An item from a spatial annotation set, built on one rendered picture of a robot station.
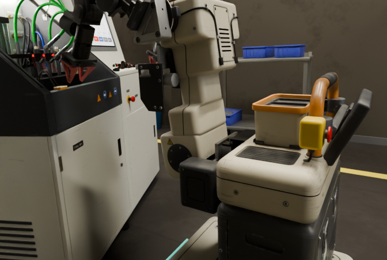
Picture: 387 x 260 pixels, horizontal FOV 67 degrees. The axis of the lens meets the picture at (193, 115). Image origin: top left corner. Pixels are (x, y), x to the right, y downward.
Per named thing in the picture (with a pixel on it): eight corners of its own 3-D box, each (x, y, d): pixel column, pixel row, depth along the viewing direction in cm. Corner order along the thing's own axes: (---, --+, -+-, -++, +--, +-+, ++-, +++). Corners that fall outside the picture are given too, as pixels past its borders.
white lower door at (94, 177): (78, 289, 125) (56, 136, 111) (73, 289, 126) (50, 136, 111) (131, 209, 188) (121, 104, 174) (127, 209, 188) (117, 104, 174)
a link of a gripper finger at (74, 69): (57, 78, 102) (61, 53, 98) (74, 76, 108) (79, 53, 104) (69, 87, 99) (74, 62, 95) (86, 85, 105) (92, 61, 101)
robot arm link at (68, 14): (81, 6, 88) (103, 9, 96) (58, -8, 93) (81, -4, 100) (74, 43, 93) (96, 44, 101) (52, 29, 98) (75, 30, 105)
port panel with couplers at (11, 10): (18, 63, 162) (8, 4, 155) (12, 64, 162) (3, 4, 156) (34, 62, 174) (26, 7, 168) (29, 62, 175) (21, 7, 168)
